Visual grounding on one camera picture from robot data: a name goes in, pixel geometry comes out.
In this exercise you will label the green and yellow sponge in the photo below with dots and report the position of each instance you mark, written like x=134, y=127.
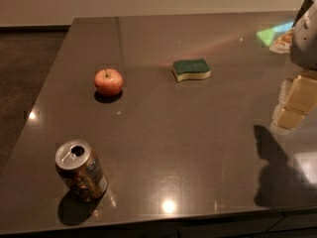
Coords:
x=190, y=69

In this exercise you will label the red apple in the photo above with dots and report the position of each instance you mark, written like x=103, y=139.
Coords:
x=108, y=82

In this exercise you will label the orange soda can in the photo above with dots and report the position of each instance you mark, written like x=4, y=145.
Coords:
x=79, y=167

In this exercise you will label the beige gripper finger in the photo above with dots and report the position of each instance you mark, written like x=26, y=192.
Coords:
x=296, y=99
x=283, y=43

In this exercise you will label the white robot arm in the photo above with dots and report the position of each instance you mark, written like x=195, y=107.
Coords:
x=303, y=50

